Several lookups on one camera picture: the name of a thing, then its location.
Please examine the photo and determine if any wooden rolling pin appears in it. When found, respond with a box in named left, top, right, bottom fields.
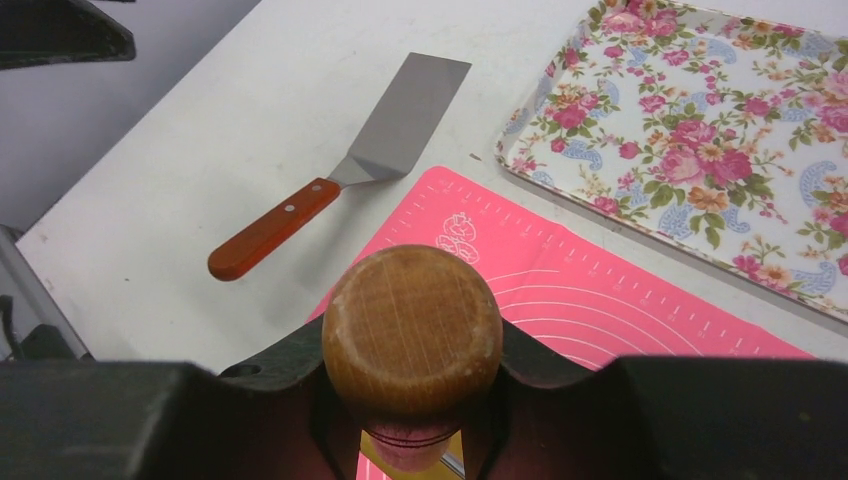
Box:
left=321, top=245, right=503, bottom=474

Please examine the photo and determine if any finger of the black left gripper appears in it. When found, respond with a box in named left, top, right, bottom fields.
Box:
left=1, top=0, right=136, bottom=71

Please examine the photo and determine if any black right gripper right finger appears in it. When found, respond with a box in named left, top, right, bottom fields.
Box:
left=461, top=323, right=847, bottom=479

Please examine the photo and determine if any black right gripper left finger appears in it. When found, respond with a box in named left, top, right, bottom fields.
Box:
left=1, top=319, right=360, bottom=479

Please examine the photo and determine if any floral rectangular tray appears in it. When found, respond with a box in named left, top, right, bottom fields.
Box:
left=495, top=1, right=847, bottom=320

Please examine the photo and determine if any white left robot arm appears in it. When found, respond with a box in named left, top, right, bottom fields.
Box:
left=1, top=1, right=136, bottom=362

